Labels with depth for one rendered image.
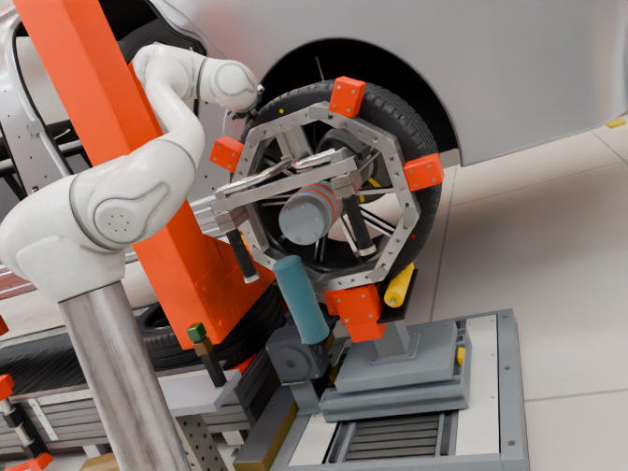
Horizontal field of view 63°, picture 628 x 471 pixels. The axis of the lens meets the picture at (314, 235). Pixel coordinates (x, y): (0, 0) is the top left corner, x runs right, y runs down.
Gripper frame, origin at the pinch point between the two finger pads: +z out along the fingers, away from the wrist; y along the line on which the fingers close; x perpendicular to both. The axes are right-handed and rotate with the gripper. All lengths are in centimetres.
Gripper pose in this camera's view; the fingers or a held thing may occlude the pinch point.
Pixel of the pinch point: (250, 109)
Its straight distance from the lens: 162.3
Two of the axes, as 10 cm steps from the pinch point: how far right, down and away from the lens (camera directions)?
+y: 7.2, -6.9, -0.5
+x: -6.9, -7.2, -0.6
